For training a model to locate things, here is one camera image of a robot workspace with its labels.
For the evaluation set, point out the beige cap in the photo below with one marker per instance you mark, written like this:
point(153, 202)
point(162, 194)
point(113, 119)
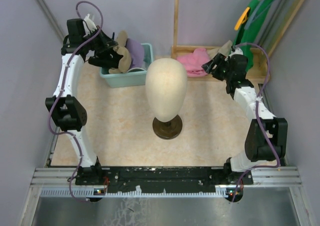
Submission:
point(126, 60)

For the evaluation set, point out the green tank top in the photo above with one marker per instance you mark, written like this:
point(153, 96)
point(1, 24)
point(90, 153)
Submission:
point(249, 36)

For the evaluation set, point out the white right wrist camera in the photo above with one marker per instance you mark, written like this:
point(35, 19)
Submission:
point(235, 51)

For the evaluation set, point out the wooden clothes rack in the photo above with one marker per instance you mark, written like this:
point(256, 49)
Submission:
point(259, 69)

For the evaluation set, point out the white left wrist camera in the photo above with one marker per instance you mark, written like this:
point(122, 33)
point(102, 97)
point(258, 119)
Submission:
point(89, 23)

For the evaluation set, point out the pink cloth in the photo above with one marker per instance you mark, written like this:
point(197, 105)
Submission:
point(194, 61)

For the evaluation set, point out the beige mannequin head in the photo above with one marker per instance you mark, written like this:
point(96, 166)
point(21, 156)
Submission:
point(166, 86)

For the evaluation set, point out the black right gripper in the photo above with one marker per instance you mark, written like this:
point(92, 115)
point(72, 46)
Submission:
point(218, 60)

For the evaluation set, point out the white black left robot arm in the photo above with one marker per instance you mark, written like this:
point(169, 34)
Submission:
point(85, 42)

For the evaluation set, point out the grey plastic hanger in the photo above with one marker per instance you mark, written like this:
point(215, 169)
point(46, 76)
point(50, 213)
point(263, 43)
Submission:
point(258, 11)

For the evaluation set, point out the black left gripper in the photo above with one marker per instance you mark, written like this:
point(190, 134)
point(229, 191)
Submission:
point(107, 42)

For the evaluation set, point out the black cap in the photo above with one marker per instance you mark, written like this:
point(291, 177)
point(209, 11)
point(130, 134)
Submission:
point(107, 62)

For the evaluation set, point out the teal plastic bin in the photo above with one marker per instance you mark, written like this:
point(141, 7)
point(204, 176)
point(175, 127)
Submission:
point(136, 77)

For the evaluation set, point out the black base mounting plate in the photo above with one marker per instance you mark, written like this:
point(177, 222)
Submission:
point(155, 180)

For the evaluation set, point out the cream cloth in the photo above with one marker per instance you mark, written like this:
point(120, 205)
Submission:
point(224, 50)

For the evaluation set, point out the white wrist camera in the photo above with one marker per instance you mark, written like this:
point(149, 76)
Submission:
point(235, 51)
point(89, 23)

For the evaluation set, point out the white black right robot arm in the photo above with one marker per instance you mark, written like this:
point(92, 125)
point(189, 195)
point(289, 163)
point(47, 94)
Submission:
point(267, 134)

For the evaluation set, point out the purple cap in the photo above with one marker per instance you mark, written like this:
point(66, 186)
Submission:
point(137, 54)

